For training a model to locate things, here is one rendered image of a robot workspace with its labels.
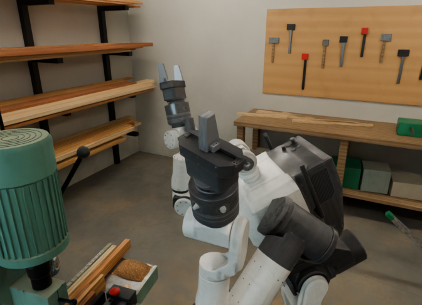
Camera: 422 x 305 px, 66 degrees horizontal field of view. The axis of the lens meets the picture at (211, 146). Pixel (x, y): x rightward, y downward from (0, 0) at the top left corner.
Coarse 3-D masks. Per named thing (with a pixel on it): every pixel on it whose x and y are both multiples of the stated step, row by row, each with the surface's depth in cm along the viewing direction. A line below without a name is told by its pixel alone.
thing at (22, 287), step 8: (24, 280) 93; (56, 280) 93; (16, 288) 90; (24, 288) 90; (32, 288) 90; (48, 288) 90; (56, 288) 90; (64, 288) 92; (16, 296) 91; (24, 296) 89; (32, 296) 88; (40, 296) 87; (48, 296) 87; (56, 296) 90; (64, 296) 93; (16, 304) 92; (24, 304) 91; (32, 304) 90; (40, 304) 88; (48, 304) 87; (56, 304) 90
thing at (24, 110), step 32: (32, 0) 287; (64, 0) 302; (96, 0) 315; (128, 0) 365; (32, 64) 313; (32, 96) 310; (64, 96) 310; (96, 96) 339; (128, 96) 379; (0, 128) 250; (96, 128) 388; (128, 128) 395; (64, 160) 317
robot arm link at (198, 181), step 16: (192, 144) 53; (224, 144) 52; (192, 160) 52; (208, 160) 49; (224, 160) 49; (240, 160) 49; (192, 176) 56; (208, 176) 52; (224, 176) 49; (192, 192) 55; (208, 192) 54; (224, 192) 54; (208, 208) 54; (224, 208) 54
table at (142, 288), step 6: (150, 264) 124; (150, 270) 121; (156, 270) 123; (108, 276) 118; (114, 276) 118; (150, 276) 118; (156, 276) 124; (108, 282) 115; (114, 282) 115; (120, 282) 115; (126, 282) 115; (132, 282) 115; (138, 282) 115; (144, 282) 115; (150, 282) 119; (108, 288) 112; (132, 288) 112; (138, 288) 112; (144, 288) 115; (150, 288) 119; (138, 294) 111; (144, 294) 116; (138, 300) 111
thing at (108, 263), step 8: (128, 240) 131; (120, 248) 127; (128, 248) 132; (112, 256) 122; (120, 256) 126; (104, 264) 118; (112, 264) 122; (96, 272) 114; (104, 272) 117; (88, 280) 111; (80, 288) 107
